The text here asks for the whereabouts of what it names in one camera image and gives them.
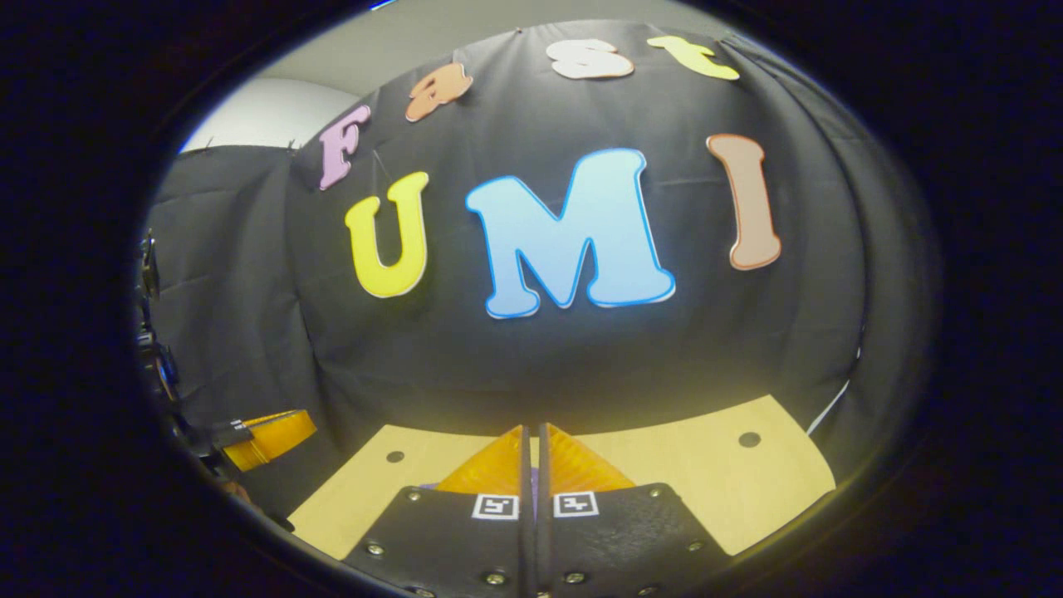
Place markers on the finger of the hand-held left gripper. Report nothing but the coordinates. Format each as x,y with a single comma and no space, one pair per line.
274,436

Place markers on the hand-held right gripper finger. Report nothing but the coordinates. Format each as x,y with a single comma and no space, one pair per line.
526,540
543,540

